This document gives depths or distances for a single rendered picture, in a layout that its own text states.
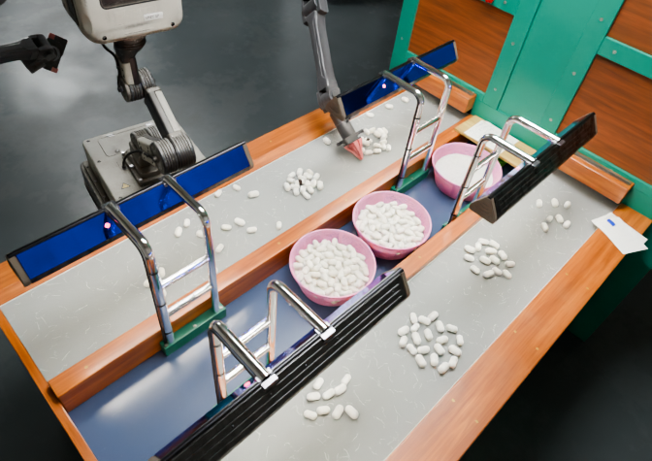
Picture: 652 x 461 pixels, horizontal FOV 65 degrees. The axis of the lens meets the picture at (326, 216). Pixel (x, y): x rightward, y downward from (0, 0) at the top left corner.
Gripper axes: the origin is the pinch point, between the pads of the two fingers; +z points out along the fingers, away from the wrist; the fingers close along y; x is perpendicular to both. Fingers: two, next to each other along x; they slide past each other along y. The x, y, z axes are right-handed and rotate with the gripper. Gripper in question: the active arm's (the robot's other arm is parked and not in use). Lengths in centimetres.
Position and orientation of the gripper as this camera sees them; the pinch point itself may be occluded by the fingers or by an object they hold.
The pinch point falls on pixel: (360, 157)
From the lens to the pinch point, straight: 196.3
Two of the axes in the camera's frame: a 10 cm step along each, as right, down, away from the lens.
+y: 7.1, -4.7, 5.2
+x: -5.1, 1.7, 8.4
